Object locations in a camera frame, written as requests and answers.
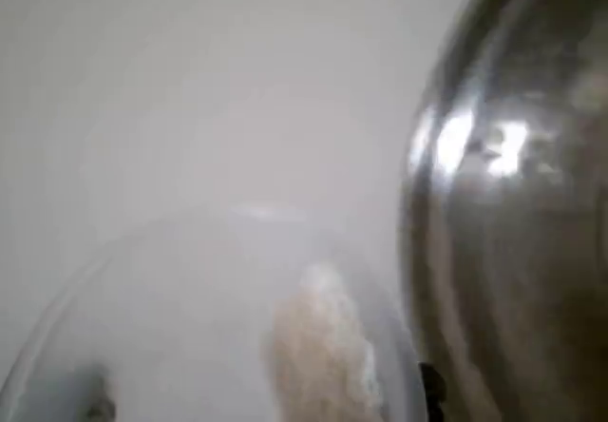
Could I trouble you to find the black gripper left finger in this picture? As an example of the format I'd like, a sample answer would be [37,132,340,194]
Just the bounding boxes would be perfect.
[56,364,118,422]

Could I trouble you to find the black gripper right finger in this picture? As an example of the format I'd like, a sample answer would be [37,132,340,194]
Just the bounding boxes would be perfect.
[417,362,450,422]

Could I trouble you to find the translucent plastic measuring cup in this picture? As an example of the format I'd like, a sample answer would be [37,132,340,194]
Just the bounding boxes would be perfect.
[9,202,428,422]

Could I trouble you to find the white rice grains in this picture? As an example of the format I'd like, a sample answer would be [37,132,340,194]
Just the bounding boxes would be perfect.
[263,262,386,422]

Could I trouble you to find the steel inner pot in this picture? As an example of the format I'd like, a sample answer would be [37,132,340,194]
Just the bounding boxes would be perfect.
[398,0,608,422]

